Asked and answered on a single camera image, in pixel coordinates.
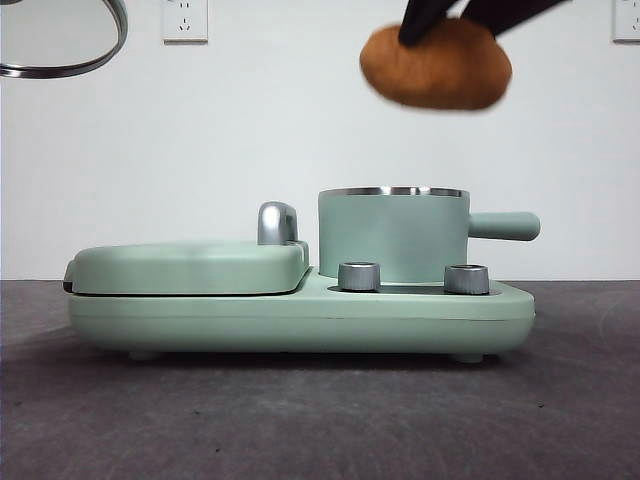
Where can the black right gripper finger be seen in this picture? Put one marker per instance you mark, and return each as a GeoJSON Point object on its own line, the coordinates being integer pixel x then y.
{"type": "Point", "coordinates": [510, 12]}
{"type": "Point", "coordinates": [422, 20]}

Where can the brown potato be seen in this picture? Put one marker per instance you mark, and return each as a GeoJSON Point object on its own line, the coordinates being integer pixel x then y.
{"type": "Point", "coordinates": [435, 75]}

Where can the glass lid with green knob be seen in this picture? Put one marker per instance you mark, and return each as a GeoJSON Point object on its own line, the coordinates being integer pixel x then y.
{"type": "Point", "coordinates": [50, 35]}

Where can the silver control knob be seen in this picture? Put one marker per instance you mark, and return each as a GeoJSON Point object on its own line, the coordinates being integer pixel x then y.
{"type": "Point", "coordinates": [466, 279]}
{"type": "Point", "coordinates": [359, 276]}

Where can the mint green breakfast machine base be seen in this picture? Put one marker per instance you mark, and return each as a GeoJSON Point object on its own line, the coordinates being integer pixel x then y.
{"type": "Point", "coordinates": [250, 325]}

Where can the white wall socket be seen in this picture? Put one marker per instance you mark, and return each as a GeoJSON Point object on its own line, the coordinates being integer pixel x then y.
{"type": "Point", "coordinates": [627, 20]}
{"type": "Point", "coordinates": [184, 22]}

